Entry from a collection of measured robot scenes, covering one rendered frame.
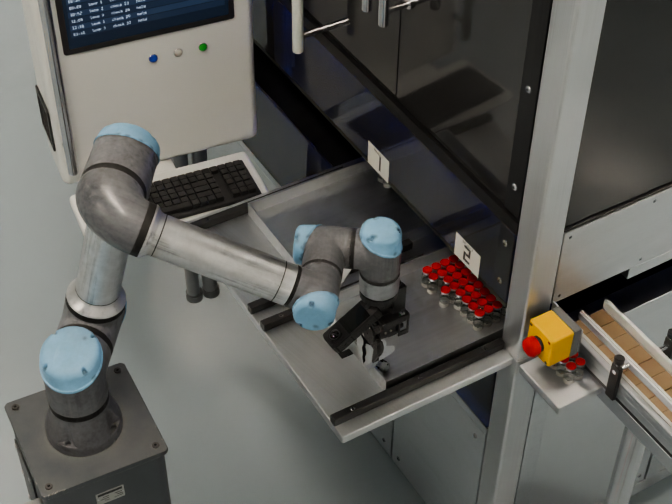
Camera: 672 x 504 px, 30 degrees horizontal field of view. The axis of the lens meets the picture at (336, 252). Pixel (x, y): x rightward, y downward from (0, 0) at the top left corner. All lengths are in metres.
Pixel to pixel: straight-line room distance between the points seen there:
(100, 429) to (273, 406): 1.16
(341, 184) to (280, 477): 0.91
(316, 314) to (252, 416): 1.46
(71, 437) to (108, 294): 0.29
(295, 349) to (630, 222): 0.71
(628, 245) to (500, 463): 0.60
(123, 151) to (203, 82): 0.87
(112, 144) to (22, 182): 2.21
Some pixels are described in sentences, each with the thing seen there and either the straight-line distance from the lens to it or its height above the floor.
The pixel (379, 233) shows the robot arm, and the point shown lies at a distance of 2.22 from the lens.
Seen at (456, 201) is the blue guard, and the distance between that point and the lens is 2.52.
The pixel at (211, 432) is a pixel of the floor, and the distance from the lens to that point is 3.54.
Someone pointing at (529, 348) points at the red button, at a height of 1.00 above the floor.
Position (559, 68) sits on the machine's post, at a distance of 2.09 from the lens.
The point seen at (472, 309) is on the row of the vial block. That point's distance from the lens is 2.58.
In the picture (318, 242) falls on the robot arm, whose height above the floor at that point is 1.25.
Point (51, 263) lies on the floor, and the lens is 4.07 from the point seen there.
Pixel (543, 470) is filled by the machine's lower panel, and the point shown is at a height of 0.42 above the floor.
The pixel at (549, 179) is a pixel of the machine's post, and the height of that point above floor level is 1.36.
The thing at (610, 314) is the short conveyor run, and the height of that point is 0.93.
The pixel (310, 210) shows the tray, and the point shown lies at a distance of 2.84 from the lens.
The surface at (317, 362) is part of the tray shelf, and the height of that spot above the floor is 0.88.
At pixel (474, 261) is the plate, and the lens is 2.54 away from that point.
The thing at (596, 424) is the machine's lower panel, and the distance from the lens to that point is 2.97.
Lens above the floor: 2.78
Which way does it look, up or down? 44 degrees down
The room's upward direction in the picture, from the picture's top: 1 degrees clockwise
